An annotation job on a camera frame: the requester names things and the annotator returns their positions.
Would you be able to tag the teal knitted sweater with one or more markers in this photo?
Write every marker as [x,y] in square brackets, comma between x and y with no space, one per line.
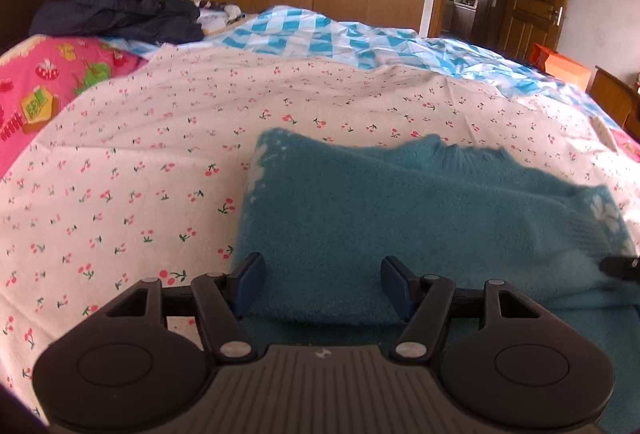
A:
[400,214]

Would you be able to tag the black white patterned cloth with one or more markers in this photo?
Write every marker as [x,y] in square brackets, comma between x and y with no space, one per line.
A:
[222,9]

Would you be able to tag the wooden side cabinet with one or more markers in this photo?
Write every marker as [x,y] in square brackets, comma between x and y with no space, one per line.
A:
[612,96]

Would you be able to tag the dark navy jacket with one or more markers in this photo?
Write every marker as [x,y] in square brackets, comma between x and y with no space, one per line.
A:
[125,11]

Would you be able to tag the cherry print bed sheet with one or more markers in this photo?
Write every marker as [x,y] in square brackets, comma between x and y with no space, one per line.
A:
[150,138]

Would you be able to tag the blue white checkered quilt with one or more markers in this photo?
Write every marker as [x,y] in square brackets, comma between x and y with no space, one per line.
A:
[350,38]

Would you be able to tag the pink printed blanket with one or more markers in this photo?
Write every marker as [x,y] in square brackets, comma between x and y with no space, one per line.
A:
[45,83]

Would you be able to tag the orange box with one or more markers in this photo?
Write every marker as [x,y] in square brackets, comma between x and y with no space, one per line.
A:
[562,66]

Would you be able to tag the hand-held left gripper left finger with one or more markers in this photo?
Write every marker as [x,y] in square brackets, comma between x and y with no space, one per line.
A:
[249,281]

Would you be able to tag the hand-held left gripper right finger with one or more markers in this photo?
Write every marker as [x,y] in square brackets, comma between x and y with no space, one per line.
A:
[396,283]

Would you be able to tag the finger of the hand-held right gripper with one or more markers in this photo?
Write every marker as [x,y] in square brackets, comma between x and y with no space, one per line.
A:
[619,266]

